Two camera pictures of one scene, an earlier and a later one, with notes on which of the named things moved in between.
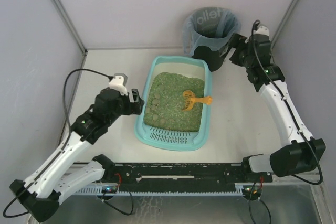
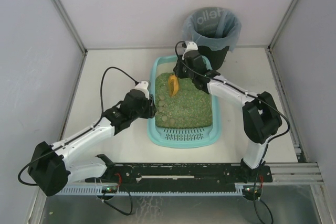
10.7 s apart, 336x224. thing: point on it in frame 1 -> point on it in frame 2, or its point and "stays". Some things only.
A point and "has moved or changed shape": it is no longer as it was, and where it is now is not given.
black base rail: (180, 175) stays
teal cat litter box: (175, 141) has moved or changed shape
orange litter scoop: (189, 99) -> (173, 85)
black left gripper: (134, 102) -> (151, 106)
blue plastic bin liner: (212, 27) stays
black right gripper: (237, 49) -> (179, 69)
